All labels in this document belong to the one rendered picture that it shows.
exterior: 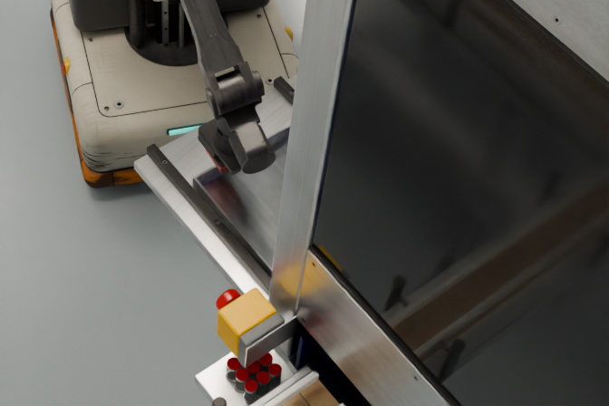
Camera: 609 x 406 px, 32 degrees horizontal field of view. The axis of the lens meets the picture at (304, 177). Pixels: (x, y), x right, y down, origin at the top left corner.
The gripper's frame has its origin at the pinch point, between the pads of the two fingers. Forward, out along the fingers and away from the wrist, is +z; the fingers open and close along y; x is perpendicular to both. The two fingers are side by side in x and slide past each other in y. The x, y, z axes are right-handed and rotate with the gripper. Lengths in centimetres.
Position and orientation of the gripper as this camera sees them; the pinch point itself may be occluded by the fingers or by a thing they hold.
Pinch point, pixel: (225, 169)
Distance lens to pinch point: 186.7
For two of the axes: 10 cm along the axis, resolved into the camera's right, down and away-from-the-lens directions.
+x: 7.8, -4.5, 4.2
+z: -1.7, 5.0, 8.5
